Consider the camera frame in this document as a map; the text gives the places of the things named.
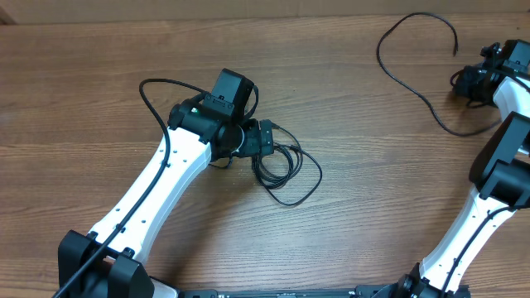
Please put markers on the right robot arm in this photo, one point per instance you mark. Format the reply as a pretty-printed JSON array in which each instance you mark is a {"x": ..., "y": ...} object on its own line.
[{"x": 500, "y": 181}]

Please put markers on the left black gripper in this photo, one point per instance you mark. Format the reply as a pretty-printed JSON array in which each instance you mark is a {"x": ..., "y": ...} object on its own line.
[{"x": 254, "y": 146}]

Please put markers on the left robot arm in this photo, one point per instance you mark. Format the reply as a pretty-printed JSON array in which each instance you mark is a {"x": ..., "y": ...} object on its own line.
[{"x": 109, "y": 261}]

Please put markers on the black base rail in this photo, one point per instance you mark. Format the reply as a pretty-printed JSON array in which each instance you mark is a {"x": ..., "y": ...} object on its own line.
[{"x": 364, "y": 291}]

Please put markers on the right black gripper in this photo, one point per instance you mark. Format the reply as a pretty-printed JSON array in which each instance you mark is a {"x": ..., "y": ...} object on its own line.
[{"x": 464, "y": 81}]

